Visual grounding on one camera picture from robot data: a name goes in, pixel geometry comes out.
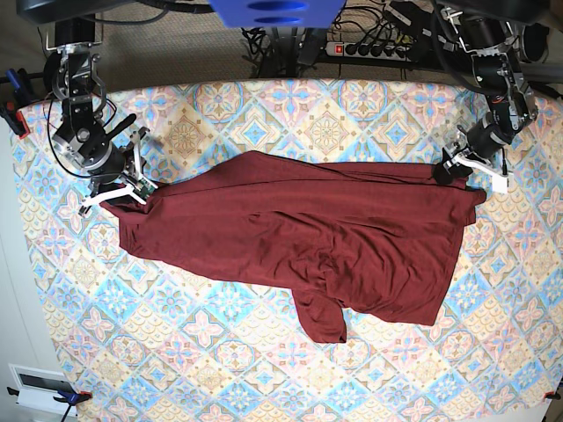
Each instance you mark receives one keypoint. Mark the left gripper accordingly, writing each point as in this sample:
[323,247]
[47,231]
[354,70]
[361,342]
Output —
[462,162]

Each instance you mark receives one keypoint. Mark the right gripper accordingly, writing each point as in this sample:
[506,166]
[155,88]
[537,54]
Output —
[94,142]

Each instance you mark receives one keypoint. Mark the maroon t-shirt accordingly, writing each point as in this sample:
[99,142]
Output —
[379,238]

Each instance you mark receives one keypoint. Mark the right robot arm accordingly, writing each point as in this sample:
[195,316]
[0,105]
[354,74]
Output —
[76,83]

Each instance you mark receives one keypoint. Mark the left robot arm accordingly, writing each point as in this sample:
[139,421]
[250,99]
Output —
[493,47]

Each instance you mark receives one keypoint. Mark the patterned tablecloth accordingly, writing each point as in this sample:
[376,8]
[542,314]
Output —
[155,343]

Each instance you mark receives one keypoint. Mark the blue orange lower clamp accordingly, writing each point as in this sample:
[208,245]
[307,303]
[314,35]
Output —
[66,397]

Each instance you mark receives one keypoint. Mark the orange right clamp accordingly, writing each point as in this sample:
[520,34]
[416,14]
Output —
[553,395]

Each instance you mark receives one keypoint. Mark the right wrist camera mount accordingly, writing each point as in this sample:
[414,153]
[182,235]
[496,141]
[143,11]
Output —
[120,176]

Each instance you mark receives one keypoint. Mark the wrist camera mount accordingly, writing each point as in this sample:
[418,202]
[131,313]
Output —
[479,169]
[120,176]

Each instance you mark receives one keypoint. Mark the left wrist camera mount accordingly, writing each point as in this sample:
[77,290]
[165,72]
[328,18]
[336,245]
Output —
[479,169]

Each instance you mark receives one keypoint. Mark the black power strip red switch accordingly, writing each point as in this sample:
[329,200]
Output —
[367,50]

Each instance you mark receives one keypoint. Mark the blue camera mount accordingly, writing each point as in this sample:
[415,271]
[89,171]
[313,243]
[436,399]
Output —
[273,13]

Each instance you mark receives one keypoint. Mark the white wall socket plate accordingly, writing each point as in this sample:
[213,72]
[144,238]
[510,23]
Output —
[32,378]

